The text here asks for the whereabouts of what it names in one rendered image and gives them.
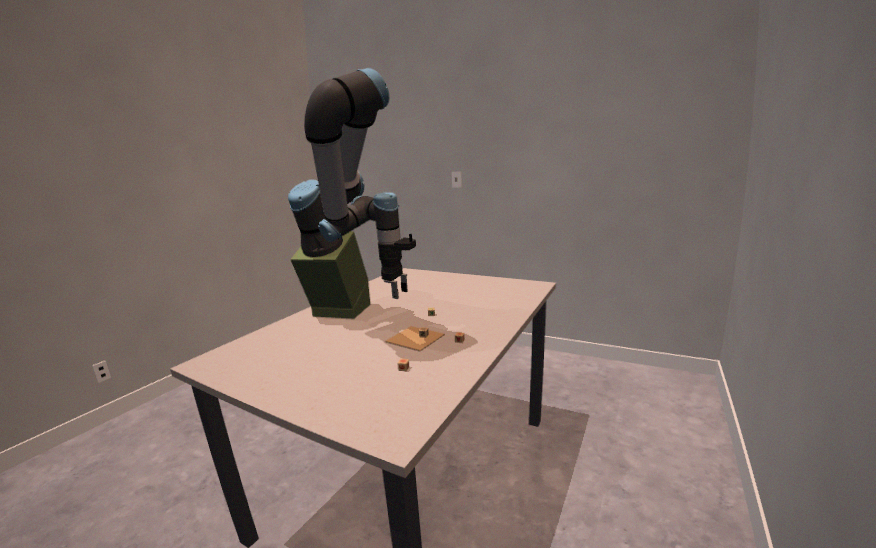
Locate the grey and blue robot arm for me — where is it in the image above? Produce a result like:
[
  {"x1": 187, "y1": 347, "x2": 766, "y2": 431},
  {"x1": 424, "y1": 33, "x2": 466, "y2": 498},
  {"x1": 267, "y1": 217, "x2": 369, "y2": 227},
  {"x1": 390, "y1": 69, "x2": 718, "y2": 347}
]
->
[{"x1": 288, "y1": 68, "x2": 399, "y2": 257}]

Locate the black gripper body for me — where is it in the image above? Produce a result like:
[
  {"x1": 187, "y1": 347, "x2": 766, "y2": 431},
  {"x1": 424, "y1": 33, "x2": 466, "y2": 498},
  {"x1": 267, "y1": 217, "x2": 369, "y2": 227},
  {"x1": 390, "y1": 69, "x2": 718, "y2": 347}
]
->
[{"x1": 377, "y1": 227, "x2": 416, "y2": 281}]

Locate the tan square mat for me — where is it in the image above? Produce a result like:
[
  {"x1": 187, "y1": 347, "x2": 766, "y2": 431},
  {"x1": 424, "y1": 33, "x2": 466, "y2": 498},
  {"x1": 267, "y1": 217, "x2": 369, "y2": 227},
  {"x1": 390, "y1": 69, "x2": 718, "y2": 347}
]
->
[{"x1": 385, "y1": 326, "x2": 445, "y2": 351}]

